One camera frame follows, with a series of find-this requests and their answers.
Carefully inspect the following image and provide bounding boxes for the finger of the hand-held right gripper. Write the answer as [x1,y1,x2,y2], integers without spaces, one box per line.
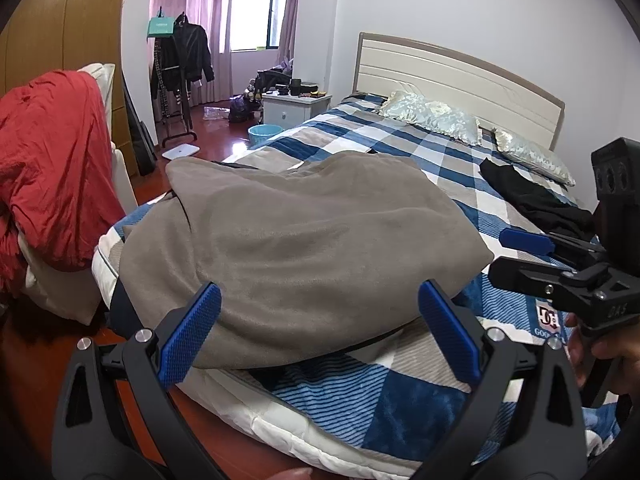
[499,227,609,267]
[487,256,603,312]

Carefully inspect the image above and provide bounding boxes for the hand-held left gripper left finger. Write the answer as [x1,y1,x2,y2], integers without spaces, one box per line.
[52,282,226,480]

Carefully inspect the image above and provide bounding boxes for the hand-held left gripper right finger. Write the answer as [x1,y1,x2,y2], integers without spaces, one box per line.
[410,280,589,480]

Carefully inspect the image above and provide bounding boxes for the taupe fleece garment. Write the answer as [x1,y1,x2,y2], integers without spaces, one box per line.
[119,152,496,372]

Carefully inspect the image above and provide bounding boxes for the black clothes rack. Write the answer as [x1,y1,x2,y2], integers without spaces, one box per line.
[150,5,217,149]

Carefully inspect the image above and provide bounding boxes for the person's right hand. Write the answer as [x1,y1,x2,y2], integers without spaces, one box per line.
[564,312,640,392]

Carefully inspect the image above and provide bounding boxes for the black cloth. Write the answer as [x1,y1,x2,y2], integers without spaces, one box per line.
[479,157,599,242]

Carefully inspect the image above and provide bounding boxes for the silver patterned pillow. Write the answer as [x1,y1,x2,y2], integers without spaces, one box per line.
[378,91,484,147]
[492,127,577,187]

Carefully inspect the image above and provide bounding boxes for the blue white plaid blanket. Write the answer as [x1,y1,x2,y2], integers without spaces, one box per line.
[122,97,621,467]

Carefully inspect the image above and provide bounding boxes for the white upholstered chair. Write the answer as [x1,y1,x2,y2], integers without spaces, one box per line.
[17,62,139,327]

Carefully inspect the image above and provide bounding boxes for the white bathroom scale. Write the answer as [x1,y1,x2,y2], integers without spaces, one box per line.
[161,144,200,162]

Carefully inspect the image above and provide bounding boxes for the beige bed headboard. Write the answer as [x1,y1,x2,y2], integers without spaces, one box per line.
[352,31,566,153]

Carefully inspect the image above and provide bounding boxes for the black leaning panel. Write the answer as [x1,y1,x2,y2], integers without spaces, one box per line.
[122,85,159,177]

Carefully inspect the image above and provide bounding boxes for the light blue basin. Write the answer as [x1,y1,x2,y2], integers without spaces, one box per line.
[248,124,285,147]

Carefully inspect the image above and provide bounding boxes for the red duvet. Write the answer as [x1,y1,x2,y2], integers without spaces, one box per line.
[0,70,127,297]

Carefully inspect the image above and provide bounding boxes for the purple bag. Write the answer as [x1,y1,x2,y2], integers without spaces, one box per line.
[228,96,252,124]

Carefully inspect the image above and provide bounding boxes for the white nightstand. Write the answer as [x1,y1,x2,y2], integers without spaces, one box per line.
[262,91,334,134]

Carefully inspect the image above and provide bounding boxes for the black stroller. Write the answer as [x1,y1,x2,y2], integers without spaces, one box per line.
[250,66,297,112]

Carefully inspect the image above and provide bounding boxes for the black jacket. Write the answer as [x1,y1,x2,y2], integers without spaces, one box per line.
[170,22,216,84]

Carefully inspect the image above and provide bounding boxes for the teal paper bag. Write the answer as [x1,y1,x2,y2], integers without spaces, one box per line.
[146,17,176,40]

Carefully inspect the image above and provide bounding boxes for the pink curtains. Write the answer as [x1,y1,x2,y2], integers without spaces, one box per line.
[152,0,304,107]

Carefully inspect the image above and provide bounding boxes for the window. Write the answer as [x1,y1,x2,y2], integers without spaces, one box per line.
[230,0,292,54]

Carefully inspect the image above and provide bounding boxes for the wooden wardrobe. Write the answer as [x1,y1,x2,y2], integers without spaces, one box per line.
[0,0,132,177]

